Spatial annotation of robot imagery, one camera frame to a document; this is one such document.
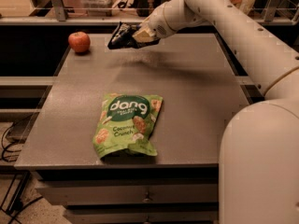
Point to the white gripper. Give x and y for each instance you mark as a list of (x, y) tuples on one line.
[(154, 24)]

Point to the metal shelf rail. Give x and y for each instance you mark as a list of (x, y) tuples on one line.
[(71, 12)]

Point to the grey drawer cabinet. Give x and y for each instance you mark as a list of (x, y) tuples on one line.
[(155, 195)]

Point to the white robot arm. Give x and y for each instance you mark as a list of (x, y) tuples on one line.
[(259, 152)]

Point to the green Dang chip bag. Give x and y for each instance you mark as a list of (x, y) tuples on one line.
[(126, 123)]

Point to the blue Kettle chip bag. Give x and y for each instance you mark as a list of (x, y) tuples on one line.
[(122, 38)]

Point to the red apple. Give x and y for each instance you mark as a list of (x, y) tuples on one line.
[(79, 42)]

